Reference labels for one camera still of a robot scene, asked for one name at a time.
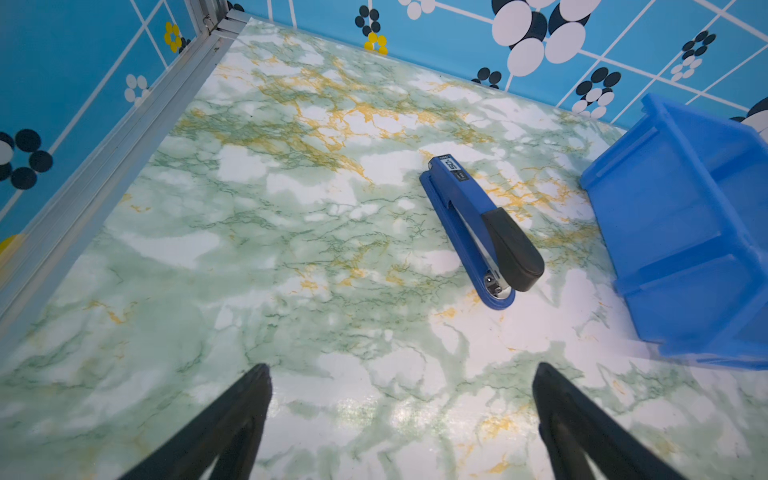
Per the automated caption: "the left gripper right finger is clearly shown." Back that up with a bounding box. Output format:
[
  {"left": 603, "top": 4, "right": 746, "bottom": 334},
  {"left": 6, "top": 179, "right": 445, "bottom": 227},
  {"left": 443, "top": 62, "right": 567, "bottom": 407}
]
[{"left": 532, "top": 362, "right": 682, "bottom": 479}]

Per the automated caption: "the blue black stapler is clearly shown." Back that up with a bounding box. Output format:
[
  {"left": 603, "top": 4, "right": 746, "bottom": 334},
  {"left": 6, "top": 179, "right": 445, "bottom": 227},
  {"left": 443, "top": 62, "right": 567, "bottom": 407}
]
[{"left": 419, "top": 154, "right": 545, "bottom": 310}]

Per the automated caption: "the blue plastic bin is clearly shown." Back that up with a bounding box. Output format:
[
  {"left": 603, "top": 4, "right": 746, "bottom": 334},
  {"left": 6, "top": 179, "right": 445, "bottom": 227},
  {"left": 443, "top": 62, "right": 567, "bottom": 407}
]
[{"left": 580, "top": 94, "right": 767, "bottom": 371}]

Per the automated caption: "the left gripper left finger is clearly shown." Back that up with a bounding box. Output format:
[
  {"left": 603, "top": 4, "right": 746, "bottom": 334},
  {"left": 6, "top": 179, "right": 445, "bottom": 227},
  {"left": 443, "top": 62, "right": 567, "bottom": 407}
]
[{"left": 122, "top": 364, "right": 273, "bottom": 479}]

